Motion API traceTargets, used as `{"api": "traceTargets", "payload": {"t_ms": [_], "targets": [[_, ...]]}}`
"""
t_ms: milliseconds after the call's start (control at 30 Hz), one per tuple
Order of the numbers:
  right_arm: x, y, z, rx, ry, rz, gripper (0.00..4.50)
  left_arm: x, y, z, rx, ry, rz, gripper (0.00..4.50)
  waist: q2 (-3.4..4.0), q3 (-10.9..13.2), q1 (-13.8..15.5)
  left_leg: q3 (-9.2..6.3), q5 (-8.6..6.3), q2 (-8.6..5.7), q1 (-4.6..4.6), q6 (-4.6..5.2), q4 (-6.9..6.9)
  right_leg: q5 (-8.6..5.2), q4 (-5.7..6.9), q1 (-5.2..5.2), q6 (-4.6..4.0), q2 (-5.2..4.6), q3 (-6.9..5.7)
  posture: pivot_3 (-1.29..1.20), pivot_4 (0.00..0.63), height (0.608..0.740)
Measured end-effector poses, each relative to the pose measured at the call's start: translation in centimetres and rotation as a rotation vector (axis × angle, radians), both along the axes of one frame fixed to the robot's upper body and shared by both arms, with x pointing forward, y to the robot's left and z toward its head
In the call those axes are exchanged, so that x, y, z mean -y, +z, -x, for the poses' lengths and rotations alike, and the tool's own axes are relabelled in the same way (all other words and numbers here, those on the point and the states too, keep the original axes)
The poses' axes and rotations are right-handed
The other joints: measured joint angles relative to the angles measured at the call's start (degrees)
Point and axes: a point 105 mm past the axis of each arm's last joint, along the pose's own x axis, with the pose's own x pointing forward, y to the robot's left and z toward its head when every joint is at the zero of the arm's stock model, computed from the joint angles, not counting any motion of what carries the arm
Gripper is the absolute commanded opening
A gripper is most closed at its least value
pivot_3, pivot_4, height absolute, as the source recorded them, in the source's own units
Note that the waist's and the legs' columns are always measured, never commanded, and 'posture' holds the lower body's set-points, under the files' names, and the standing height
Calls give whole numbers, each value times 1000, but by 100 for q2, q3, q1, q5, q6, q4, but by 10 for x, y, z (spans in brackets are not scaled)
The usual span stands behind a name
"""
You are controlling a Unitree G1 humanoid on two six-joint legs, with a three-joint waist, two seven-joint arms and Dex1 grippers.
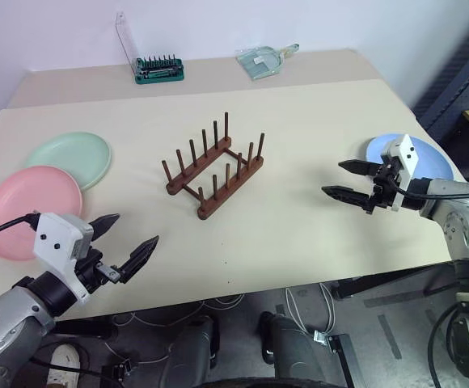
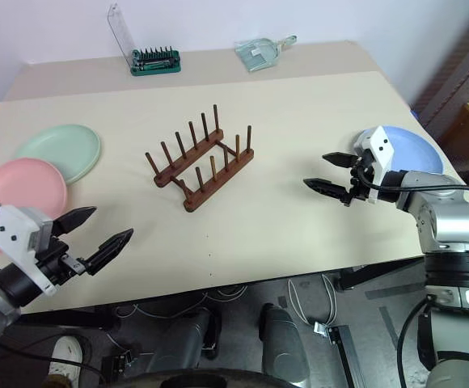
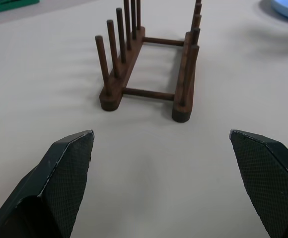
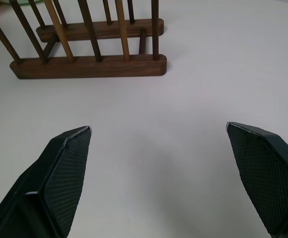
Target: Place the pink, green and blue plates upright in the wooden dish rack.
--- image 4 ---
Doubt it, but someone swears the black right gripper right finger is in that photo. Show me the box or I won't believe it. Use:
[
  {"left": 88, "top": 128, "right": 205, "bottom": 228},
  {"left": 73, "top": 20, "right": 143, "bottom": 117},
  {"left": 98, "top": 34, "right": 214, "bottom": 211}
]
[{"left": 225, "top": 121, "right": 288, "bottom": 238}]

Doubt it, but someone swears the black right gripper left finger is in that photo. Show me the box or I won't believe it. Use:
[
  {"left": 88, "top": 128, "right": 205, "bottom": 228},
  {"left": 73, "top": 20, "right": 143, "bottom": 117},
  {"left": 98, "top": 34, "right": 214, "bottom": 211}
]
[{"left": 0, "top": 125, "right": 93, "bottom": 238}]

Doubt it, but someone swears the green plate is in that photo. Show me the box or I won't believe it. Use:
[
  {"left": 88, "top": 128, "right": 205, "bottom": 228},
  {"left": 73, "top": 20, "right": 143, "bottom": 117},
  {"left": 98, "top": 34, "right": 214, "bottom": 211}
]
[{"left": 0, "top": 0, "right": 45, "bottom": 6}]

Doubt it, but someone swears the dark wooden plate rack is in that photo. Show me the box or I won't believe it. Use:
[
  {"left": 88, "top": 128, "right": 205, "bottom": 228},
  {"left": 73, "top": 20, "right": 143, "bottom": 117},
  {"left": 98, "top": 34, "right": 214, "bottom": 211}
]
[{"left": 0, "top": 0, "right": 168, "bottom": 80}]

